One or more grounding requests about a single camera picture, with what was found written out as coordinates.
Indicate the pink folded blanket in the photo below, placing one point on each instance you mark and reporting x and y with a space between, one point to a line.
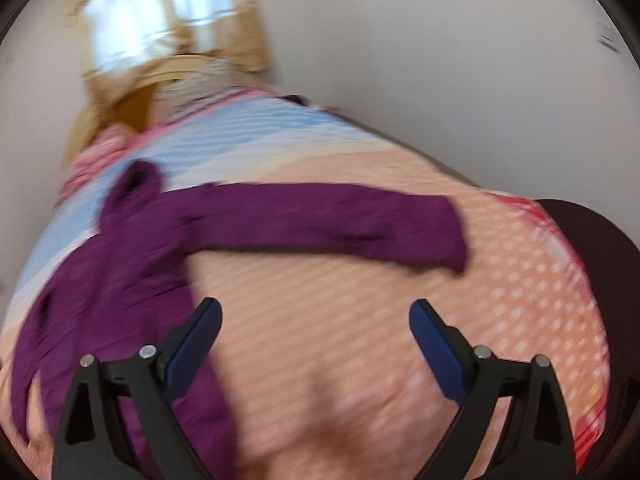
111 144

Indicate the wooden headboard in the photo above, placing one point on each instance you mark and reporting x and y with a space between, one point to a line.
106 94

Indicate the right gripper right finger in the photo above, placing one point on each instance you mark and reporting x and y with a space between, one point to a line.
536 440

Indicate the purple down jacket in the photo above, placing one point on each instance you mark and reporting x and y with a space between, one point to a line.
128 285

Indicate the grey striped pillow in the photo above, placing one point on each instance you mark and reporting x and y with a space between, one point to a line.
211 80

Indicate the beige window curtain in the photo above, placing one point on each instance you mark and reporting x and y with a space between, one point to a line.
116 36

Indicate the polka dot bed sheet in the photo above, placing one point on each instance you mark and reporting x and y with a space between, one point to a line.
316 355

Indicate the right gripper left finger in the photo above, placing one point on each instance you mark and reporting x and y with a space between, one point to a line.
92 440

